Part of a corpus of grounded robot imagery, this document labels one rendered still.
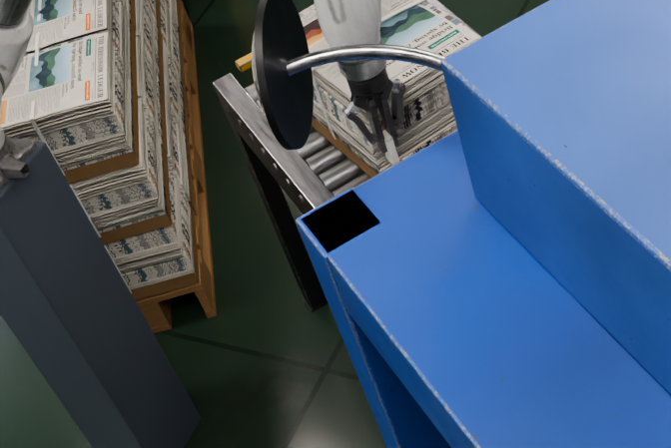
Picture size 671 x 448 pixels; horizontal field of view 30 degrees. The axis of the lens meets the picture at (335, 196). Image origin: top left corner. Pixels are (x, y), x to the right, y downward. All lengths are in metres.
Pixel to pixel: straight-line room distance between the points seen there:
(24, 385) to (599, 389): 2.64
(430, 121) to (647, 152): 1.41
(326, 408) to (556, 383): 2.06
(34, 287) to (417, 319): 1.56
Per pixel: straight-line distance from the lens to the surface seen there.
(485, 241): 1.35
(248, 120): 2.82
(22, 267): 2.71
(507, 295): 1.29
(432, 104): 2.48
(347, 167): 2.62
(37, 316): 2.86
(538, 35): 1.26
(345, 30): 2.18
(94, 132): 3.09
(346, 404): 3.23
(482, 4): 4.31
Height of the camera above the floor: 2.52
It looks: 42 degrees down
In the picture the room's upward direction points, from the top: 20 degrees counter-clockwise
